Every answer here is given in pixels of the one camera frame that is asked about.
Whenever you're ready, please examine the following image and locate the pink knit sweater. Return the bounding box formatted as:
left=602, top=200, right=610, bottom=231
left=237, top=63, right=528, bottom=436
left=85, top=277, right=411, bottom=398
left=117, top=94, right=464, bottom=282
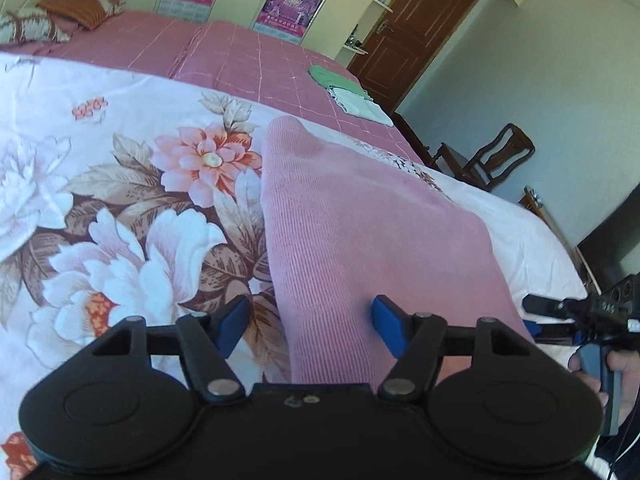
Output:
left=260, top=116, right=525, bottom=386

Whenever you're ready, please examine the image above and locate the person right hand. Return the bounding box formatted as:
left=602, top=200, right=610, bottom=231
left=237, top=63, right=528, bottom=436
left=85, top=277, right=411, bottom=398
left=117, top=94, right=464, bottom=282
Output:
left=568, top=351, right=640, bottom=422

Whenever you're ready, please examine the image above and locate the black television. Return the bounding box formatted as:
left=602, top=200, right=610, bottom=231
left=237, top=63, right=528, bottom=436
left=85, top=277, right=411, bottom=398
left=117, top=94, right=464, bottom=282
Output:
left=578, top=186, right=640, bottom=292

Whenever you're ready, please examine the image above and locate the dark wooden chair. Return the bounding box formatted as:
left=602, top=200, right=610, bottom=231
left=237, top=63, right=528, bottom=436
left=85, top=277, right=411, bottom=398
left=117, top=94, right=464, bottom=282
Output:
left=433, top=122, right=536, bottom=192

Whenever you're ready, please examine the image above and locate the white floral quilt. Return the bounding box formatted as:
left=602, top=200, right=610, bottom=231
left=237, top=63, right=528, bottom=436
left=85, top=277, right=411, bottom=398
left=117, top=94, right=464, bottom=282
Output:
left=1, top=53, right=585, bottom=479

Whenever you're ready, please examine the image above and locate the white folded cloth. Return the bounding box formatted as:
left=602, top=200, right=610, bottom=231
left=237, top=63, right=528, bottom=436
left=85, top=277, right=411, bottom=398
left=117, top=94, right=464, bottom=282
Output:
left=329, top=88, right=393, bottom=127

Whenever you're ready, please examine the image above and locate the green folded cloth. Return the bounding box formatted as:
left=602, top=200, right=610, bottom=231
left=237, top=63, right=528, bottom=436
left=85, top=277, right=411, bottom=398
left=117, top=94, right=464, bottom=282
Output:
left=308, top=65, right=372, bottom=101

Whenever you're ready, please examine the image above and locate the pink checked bedspread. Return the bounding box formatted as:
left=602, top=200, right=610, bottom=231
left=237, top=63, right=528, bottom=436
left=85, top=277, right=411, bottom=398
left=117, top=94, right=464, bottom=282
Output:
left=11, top=11, right=419, bottom=162

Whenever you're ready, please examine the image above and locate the brown wooden door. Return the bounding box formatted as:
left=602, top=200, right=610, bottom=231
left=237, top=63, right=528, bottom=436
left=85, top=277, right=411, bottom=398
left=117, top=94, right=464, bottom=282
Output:
left=348, top=0, right=477, bottom=114

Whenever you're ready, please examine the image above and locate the lower right purple poster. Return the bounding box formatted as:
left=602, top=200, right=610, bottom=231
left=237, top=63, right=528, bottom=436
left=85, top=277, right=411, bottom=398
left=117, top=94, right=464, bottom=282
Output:
left=252, top=0, right=323, bottom=44

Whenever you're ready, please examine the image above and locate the orange brown pillow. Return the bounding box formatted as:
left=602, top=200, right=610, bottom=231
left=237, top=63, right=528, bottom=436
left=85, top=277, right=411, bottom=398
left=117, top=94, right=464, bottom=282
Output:
left=37, top=0, right=111, bottom=30

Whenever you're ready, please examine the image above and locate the white brown patterned pillow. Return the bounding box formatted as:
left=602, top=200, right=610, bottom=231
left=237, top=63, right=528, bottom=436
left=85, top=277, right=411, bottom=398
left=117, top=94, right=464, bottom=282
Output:
left=0, top=8, right=70, bottom=46

